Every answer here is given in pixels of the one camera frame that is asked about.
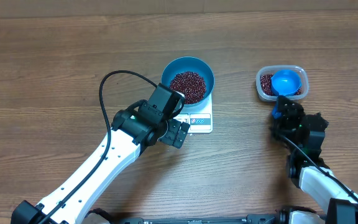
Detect blue plastic measuring scoop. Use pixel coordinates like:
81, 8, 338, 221
270, 69, 302, 119

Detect white digital kitchen scale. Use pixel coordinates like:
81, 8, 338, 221
175, 95, 213, 134

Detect clear plastic food container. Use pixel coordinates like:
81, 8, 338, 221
255, 65, 310, 102

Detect red beans in bowl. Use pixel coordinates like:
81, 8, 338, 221
169, 71, 206, 105

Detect teal metal bowl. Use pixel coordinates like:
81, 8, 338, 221
161, 57, 215, 101

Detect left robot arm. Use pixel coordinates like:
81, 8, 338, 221
11, 83, 190, 224

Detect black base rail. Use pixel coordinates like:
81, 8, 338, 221
115, 214, 279, 224

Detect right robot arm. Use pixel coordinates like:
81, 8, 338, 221
270, 96, 358, 223

